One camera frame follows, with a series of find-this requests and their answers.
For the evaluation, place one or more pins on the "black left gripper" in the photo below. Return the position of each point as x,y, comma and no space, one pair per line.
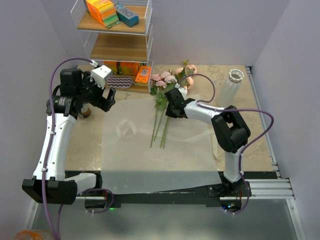
104,104

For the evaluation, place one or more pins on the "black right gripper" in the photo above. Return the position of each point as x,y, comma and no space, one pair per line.
169,113

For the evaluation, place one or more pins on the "pink rose stem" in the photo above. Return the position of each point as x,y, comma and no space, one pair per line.
182,74

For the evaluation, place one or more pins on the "cream printed ribbon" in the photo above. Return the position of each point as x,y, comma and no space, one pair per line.
127,129

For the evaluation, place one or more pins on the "white bouquet wrapping paper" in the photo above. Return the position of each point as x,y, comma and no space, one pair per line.
131,166

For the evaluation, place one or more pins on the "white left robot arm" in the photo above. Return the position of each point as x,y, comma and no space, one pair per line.
49,179

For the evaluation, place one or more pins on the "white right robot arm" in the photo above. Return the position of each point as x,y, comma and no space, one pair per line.
230,129

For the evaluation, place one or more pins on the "white ribbed vase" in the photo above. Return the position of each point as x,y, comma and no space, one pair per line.
230,88

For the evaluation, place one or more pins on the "purple wavy scrub pad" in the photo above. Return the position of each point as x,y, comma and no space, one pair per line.
120,82

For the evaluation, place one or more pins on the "brown tin can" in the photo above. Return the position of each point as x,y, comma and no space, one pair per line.
85,112

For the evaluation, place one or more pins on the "pink rose bunch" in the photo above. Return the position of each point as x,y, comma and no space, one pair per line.
159,84

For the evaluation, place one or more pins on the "orange sponge box left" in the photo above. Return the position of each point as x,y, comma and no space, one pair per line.
113,65

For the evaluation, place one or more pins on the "orange sponge box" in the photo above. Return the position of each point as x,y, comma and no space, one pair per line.
113,65
143,75
129,68

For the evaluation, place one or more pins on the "orange sponge box middle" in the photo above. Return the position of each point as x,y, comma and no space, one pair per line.
129,68

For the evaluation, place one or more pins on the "orange sponge box right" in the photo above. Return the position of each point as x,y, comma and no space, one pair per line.
143,75

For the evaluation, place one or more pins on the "blue RIO box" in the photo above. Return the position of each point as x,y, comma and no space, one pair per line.
125,15

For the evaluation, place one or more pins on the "orange sponge pack top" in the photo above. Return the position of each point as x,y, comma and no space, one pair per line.
104,12

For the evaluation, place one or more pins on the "orange plastic bottle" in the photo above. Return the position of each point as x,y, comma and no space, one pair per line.
34,234

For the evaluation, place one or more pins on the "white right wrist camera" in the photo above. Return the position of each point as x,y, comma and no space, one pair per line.
182,90

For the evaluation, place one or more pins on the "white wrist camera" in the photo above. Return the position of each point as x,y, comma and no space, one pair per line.
182,90
100,75

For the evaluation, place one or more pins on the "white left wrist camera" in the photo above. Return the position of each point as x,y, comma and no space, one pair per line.
100,75

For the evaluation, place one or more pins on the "white wire wooden shelf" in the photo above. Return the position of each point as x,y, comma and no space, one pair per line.
119,43

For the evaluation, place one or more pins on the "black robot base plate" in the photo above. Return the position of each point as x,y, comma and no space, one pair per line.
160,197

